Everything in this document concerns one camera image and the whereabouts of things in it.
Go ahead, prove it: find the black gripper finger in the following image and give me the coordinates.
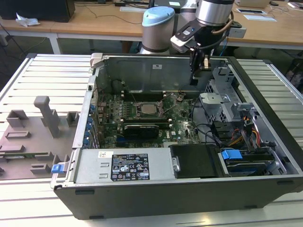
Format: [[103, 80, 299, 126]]
[[203, 53, 212, 71], [189, 48, 205, 87]]

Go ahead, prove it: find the metal socket cover frame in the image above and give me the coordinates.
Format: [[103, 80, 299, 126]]
[[160, 93, 182, 116]]

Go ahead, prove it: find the thin wire locking lever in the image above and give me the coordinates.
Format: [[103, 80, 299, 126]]
[[160, 93, 175, 103], [132, 94, 141, 114]]

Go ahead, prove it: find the silver CPU plate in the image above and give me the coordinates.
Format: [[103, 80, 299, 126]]
[[141, 103, 158, 114]]

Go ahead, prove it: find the black RAM slot bank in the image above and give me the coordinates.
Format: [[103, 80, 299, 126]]
[[121, 91, 167, 100], [120, 117, 173, 125]]

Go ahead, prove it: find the CPU socket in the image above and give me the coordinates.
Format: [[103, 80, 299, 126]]
[[134, 101, 166, 118]]

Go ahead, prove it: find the silver drive cage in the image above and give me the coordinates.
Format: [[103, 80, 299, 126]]
[[198, 67, 256, 123]]

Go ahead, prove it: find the flat tablet with white rim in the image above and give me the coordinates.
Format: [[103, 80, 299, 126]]
[[236, 8, 267, 15]]

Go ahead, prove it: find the cardboard box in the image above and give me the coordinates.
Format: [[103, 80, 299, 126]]
[[234, 0, 270, 8]]

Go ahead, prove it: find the white paper sheet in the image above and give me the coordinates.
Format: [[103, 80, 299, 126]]
[[243, 14, 277, 22]]

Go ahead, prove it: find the green motherboard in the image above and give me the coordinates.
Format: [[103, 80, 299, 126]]
[[97, 91, 202, 149]]

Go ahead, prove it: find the black round case speaker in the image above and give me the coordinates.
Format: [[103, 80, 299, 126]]
[[111, 79, 125, 95]]

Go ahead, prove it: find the black graphics card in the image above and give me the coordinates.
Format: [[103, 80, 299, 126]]
[[123, 122, 160, 140]]

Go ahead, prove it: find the black chair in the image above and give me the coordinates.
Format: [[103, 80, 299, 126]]
[[285, 58, 303, 93]]

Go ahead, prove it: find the hard disk in blue carrier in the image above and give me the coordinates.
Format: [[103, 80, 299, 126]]
[[220, 148, 279, 177]]

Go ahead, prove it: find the black plastic shroud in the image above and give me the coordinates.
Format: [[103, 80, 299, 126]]
[[169, 144, 232, 179]]

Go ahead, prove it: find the gray case release latch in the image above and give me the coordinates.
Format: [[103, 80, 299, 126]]
[[90, 53, 104, 69]]

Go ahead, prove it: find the wooden desk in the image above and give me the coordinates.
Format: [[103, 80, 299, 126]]
[[0, 0, 303, 51]]

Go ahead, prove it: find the black open PC case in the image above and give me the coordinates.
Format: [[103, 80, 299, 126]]
[[51, 53, 303, 220]]

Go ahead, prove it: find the silver power supply unit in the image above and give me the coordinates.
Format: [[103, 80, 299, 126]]
[[72, 148, 176, 184]]

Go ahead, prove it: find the black box on desk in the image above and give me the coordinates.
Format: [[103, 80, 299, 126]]
[[0, 0, 76, 23]]

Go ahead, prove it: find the blue case latch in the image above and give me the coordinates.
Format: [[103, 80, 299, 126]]
[[51, 164, 65, 175]]

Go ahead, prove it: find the crumpled white paper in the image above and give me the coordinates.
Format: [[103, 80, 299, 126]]
[[15, 12, 41, 27]]

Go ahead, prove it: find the gray parts rack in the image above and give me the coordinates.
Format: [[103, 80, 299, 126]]
[[0, 96, 80, 180]]

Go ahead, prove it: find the green RAM stick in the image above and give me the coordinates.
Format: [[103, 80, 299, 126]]
[[0, 153, 52, 159]]

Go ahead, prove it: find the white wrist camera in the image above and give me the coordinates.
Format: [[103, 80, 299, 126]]
[[170, 23, 202, 54]]

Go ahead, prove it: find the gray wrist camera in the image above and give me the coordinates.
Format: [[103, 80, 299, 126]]
[[230, 22, 247, 38]]

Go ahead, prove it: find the black internal cable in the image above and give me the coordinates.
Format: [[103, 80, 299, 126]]
[[191, 98, 223, 145]]

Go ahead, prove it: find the yellow red wire bundle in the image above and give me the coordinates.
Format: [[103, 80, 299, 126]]
[[228, 127, 261, 148]]

